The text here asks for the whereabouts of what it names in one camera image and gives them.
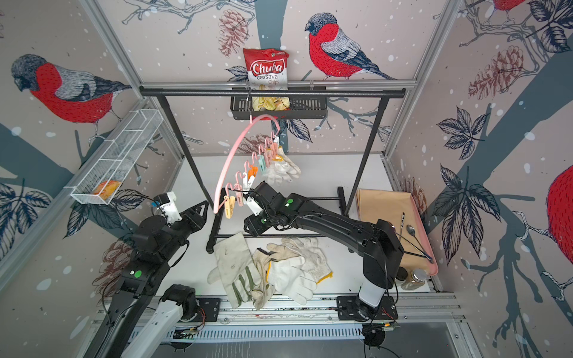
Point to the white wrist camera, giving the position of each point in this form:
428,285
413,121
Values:
253,204
166,204

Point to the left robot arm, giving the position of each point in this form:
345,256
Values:
157,239

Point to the orange snack packet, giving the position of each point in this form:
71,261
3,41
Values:
106,189

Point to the pink tray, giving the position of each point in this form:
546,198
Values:
414,219

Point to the white glove yellow cuff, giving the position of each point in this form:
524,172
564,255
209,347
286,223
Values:
289,279

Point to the yellow clothespin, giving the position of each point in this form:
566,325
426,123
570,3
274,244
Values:
229,205

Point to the glass jar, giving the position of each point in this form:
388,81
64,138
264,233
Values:
411,279

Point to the spotted handle spoon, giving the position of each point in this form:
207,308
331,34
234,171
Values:
401,227

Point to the beige cloth mat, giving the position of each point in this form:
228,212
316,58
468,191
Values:
388,205

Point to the red cassava chips bag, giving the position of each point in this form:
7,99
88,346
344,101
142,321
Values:
266,69

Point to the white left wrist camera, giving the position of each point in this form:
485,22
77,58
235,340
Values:
166,204

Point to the white wire mesh shelf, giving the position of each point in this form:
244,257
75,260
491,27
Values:
119,154

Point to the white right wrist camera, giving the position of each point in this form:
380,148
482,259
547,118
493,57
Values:
253,204

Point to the knit glove yellow cuff bottom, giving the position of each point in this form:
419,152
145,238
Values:
315,262

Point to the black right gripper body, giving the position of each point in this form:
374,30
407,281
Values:
257,225

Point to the dark metal spoon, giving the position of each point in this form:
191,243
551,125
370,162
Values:
412,232

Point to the black wall basket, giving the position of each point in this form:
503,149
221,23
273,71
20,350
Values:
292,107

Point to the beige glove middle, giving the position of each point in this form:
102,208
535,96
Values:
263,290

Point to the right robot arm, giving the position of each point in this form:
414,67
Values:
377,243

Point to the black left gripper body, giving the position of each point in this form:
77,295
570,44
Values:
191,222

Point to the black garment rack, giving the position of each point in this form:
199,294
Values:
296,95

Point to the orange clothespin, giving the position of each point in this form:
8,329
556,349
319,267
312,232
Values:
252,172

